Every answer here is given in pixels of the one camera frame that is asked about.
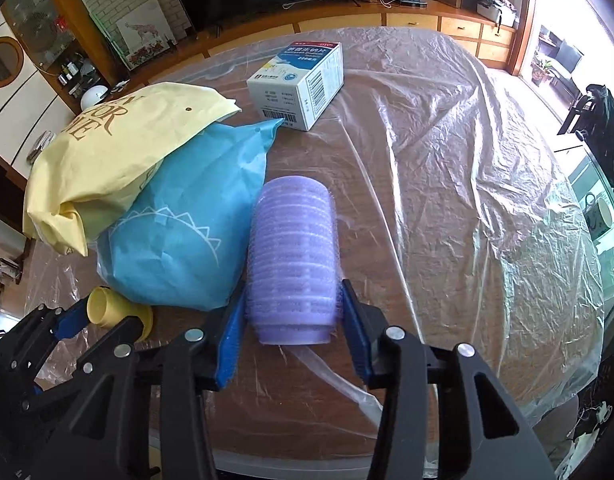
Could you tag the white helmet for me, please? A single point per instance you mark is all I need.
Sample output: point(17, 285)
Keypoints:
point(93, 97)

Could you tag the yellow plastic cup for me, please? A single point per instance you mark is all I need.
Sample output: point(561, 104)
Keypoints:
point(104, 307)

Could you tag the grey printer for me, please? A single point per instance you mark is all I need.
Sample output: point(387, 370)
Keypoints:
point(494, 10)

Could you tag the wooden low cabinet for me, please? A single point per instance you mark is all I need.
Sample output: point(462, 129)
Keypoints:
point(337, 25)

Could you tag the black chair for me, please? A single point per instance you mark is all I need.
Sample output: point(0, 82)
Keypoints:
point(599, 120)

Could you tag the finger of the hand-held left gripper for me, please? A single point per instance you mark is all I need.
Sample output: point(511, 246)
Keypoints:
point(124, 330)
point(72, 317)

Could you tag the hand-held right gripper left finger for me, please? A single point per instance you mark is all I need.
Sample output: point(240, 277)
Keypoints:
point(229, 345)

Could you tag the white medicine box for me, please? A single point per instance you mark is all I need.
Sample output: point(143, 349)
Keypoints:
point(292, 85)

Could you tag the round wooden frame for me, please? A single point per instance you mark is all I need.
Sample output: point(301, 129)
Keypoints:
point(2, 62)

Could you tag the yellow printed bag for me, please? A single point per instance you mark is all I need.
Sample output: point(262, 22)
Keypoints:
point(112, 160)

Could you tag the clear plastic table cover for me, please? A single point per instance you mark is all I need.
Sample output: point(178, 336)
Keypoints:
point(437, 185)

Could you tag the white mug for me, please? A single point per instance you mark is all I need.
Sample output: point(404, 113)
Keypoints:
point(598, 217)

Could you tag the stack of papers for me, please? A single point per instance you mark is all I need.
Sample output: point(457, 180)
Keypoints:
point(41, 146)

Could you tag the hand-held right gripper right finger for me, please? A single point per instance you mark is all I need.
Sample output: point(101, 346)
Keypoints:
point(358, 340)

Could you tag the row of small bottles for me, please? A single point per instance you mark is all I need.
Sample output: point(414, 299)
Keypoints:
point(74, 71)

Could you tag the blue plastic bag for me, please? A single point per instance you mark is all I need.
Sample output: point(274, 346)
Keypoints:
point(187, 220)

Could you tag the animal picture canvas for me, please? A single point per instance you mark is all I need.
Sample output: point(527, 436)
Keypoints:
point(144, 35)

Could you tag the purple hair roller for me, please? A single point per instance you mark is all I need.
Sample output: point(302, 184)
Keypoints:
point(294, 260)

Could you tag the glass display cabinet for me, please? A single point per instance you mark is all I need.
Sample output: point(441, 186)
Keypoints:
point(37, 15)

